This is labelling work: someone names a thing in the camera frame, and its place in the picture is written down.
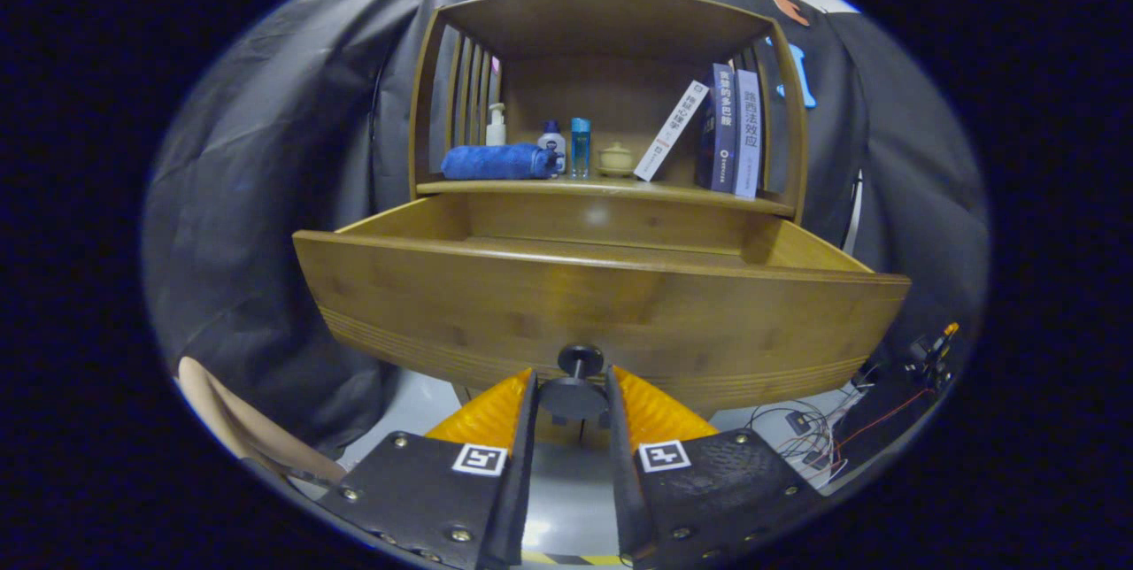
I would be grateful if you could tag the wooden cabinet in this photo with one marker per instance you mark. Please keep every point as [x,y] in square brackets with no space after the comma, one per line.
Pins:
[611,101]

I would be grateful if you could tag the white book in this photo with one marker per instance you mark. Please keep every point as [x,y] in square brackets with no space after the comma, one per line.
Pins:
[671,132]

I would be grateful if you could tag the beige curved chair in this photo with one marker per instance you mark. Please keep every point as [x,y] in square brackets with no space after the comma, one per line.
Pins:
[257,437]

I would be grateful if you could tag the white pump bottle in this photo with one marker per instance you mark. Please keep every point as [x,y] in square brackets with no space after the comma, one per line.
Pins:
[497,132]

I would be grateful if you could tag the small black adapter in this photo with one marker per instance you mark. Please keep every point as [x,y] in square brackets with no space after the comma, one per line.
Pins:
[802,421]

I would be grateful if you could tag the white bottle with blue cap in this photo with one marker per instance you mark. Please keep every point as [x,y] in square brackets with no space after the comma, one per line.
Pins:
[552,145]

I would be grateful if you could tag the pale grey-blue book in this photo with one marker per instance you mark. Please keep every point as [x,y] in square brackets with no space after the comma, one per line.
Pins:
[748,136]

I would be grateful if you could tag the blue folded towel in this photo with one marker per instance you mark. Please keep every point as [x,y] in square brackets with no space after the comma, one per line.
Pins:
[496,161]

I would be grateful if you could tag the dark blue book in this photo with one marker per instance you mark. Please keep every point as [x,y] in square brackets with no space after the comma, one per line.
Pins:
[724,127]

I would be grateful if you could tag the yellow black floor tape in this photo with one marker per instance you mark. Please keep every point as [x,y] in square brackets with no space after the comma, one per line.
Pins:
[566,558]

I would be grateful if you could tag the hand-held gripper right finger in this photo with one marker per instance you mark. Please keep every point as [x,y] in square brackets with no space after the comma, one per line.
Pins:
[620,481]

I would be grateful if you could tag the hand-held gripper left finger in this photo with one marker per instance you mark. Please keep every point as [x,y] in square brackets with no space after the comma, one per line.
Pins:
[522,481]

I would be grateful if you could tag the wooden countertop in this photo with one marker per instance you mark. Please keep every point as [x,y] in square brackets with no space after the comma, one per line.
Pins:
[673,191]

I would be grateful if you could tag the beige lidded teacup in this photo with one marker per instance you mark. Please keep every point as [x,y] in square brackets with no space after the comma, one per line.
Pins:
[616,161]

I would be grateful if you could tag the clear blue bottle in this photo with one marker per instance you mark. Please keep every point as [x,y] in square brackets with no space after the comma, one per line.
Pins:
[580,150]

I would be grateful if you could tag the black and orange device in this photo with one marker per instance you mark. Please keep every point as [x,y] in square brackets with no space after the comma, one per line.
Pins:
[929,353]

